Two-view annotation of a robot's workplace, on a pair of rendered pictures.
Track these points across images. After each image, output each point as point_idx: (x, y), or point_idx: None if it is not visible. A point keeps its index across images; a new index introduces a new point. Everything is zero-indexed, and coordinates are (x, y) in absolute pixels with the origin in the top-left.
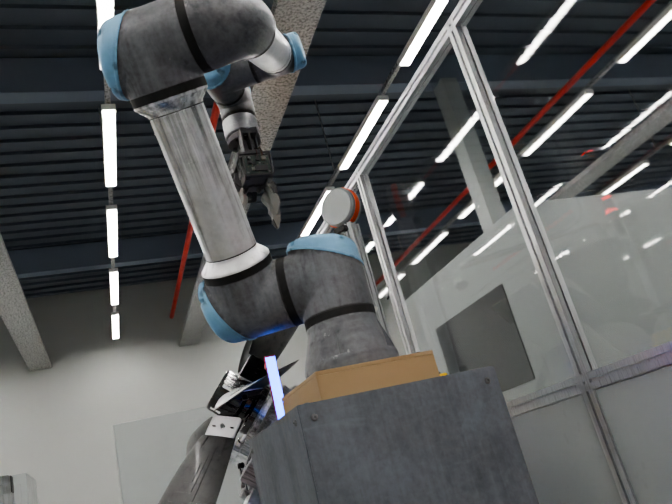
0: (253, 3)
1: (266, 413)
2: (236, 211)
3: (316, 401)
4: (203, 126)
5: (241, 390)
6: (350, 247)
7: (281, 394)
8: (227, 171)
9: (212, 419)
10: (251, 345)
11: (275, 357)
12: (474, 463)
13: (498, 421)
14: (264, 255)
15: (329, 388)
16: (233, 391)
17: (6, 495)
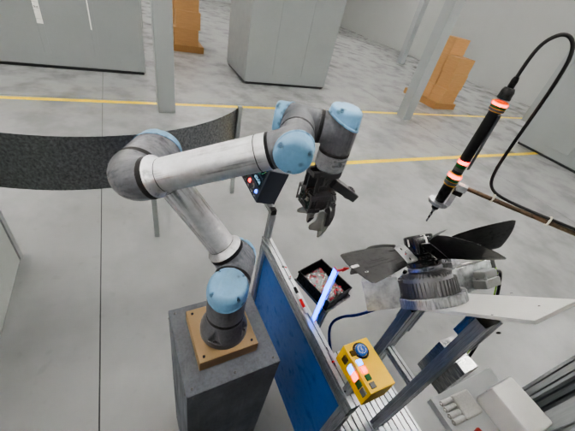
0: (116, 185)
1: (437, 269)
2: (200, 239)
3: (169, 316)
4: (170, 204)
5: (347, 261)
6: (212, 303)
7: (328, 286)
8: (192, 224)
9: (404, 245)
10: (429, 240)
11: (452, 256)
12: (181, 388)
13: (185, 400)
14: (214, 262)
15: (186, 319)
16: (364, 254)
17: (269, 215)
